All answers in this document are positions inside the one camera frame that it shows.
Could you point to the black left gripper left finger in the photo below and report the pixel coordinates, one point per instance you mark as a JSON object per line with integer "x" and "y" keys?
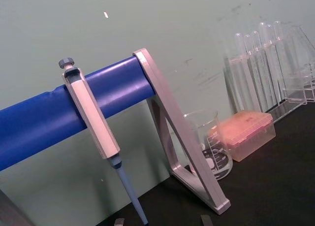
{"x": 119, "y": 222}

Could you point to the orange pipette tip box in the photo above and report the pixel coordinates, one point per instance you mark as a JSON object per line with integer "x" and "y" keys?
{"x": 248, "y": 132}

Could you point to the white grey pipette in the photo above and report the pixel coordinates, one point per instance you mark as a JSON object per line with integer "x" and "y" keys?
{"x": 91, "y": 112}

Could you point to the blue stand bar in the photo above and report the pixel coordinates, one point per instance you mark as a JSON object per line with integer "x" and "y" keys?
{"x": 39, "y": 127}

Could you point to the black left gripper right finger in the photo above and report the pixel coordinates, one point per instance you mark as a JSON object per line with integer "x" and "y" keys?
{"x": 206, "y": 221}

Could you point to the clear acrylic tube rack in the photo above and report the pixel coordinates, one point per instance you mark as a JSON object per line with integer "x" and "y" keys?
{"x": 292, "y": 98}

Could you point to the clear glass beaker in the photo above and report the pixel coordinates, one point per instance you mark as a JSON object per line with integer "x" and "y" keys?
{"x": 219, "y": 159}

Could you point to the clear test tube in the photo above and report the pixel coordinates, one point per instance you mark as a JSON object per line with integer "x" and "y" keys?
{"x": 258, "y": 68}
{"x": 239, "y": 71}
{"x": 272, "y": 58}
{"x": 249, "y": 71}
{"x": 280, "y": 53}
{"x": 265, "y": 51}

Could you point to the grey triangular stand frame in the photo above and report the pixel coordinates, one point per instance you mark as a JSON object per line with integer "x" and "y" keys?
{"x": 177, "y": 127}

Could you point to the black table cloth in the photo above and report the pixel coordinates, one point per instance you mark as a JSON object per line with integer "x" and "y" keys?
{"x": 270, "y": 186}

